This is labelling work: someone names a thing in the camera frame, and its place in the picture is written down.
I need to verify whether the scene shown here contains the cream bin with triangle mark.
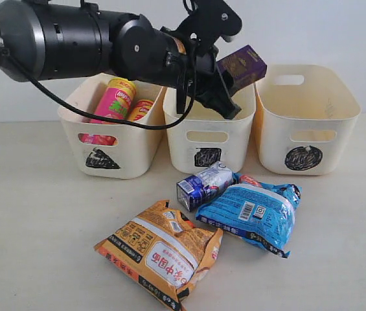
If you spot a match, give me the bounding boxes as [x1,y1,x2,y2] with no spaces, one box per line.
[58,73,167,179]

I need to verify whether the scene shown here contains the purple box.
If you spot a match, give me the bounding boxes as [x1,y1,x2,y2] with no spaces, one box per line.
[217,45,267,91]

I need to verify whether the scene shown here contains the orange noodle packet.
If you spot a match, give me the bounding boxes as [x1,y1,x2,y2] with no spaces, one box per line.
[94,200,223,310]

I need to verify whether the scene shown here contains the cream bin with circle mark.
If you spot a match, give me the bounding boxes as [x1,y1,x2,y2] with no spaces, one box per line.
[253,65,361,176]

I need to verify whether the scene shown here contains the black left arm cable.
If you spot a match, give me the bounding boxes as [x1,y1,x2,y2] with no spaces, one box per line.
[6,54,196,131]

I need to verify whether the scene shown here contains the blue noodle packet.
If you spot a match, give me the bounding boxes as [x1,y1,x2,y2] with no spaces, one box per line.
[196,173,302,259]

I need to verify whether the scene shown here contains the yellow chips can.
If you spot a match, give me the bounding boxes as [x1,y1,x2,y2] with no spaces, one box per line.
[127,99,154,122]

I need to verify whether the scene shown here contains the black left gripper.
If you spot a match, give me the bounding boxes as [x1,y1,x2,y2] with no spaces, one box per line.
[159,27,242,120]

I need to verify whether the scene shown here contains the cream bin with square mark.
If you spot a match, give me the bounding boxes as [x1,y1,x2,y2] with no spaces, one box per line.
[166,84,256,174]

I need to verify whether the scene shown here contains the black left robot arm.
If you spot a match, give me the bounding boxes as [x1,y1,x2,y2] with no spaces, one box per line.
[0,1,242,119]

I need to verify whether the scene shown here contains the blue white milk carton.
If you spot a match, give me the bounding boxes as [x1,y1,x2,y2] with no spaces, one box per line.
[176,161,234,211]

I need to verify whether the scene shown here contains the pink chips can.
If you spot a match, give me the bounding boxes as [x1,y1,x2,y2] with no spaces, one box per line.
[80,77,137,146]

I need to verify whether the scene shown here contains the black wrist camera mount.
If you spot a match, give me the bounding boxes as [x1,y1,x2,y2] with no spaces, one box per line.
[176,0,242,56]

